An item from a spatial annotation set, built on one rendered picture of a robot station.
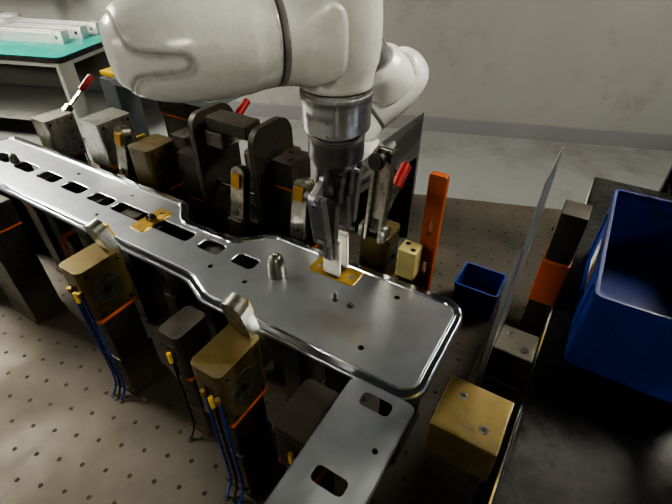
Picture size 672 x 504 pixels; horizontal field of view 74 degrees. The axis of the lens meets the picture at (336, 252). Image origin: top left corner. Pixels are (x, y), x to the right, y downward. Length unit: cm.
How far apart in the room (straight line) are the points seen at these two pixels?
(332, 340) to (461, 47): 331
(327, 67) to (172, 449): 77
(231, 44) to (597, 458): 60
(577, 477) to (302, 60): 55
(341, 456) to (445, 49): 348
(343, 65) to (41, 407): 95
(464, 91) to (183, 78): 354
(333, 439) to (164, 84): 45
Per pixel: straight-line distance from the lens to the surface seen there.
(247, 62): 48
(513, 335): 66
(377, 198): 80
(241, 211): 100
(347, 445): 61
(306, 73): 51
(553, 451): 63
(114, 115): 132
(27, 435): 115
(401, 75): 136
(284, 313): 76
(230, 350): 66
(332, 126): 55
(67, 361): 124
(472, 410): 59
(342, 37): 51
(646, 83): 417
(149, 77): 48
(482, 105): 398
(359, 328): 73
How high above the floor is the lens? 154
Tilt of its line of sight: 38 degrees down
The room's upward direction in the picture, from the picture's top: straight up
